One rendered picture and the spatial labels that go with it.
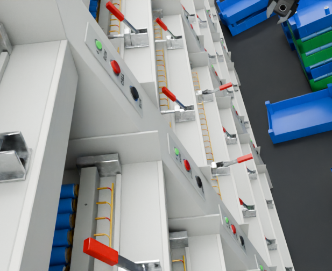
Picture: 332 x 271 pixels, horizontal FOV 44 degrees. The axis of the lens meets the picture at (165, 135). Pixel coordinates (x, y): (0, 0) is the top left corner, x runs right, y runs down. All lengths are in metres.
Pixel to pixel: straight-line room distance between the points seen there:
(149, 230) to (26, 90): 0.20
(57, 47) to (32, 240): 0.20
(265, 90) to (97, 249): 1.87
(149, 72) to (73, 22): 0.24
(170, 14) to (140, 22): 0.40
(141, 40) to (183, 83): 0.24
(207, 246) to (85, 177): 0.25
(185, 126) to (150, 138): 0.34
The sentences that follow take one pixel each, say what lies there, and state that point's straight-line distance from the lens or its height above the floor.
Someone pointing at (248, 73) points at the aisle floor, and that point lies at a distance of 2.32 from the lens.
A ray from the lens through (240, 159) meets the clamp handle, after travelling 0.95.
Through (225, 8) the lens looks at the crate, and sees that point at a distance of 2.77.
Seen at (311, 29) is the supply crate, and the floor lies 0.34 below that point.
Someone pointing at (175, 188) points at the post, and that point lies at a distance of 0.56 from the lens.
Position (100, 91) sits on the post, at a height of 1.22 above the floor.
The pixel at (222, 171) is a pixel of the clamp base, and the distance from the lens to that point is 0.96.
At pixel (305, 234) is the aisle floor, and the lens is 1.65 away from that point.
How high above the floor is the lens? 1.44
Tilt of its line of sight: 40 degrees down
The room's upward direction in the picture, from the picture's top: 36 degrees counter-clockwise
